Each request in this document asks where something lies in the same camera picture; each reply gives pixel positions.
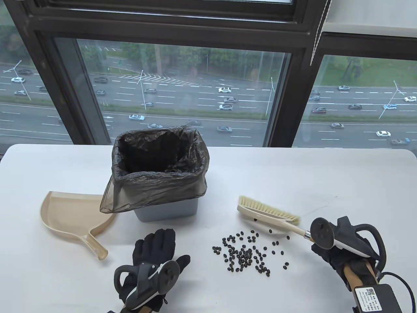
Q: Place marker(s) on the black forearm sensor box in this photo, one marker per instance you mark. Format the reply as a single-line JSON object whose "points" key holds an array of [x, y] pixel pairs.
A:
{"points": [[381, 300]]}

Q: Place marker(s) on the black plastic bin bag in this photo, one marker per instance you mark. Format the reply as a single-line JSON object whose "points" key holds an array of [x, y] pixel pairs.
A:
{"points": [[156, 192]]}

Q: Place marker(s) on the pile of coffee beans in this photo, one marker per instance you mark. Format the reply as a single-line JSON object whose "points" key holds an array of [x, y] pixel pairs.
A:
{"points": [[241, 261]]}

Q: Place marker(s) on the person's left forearm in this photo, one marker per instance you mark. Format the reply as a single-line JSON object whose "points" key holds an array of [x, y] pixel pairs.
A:
{"points": [[148, 309]]}

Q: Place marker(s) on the black window frame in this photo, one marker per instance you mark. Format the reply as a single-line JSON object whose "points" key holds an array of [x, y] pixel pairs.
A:
{"points": [[163, 29]]}

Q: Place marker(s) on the white table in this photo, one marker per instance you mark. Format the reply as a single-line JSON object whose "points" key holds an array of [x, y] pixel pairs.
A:
{"points": [[358, 182]]}

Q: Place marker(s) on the grey food waste bin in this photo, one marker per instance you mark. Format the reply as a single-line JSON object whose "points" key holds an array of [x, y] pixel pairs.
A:
{"points": [[166, 212]]}

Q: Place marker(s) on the person's left hand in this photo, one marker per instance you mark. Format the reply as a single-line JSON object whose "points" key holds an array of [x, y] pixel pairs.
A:
{"points": [[156, 247]]}

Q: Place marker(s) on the person's right hand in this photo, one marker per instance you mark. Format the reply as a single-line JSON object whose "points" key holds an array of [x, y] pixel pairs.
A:
{"points": [[332, 257]]}

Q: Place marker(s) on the beige plastic dustpan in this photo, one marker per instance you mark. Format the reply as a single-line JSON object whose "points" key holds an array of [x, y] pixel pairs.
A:
{"points": [[71, 215]]}

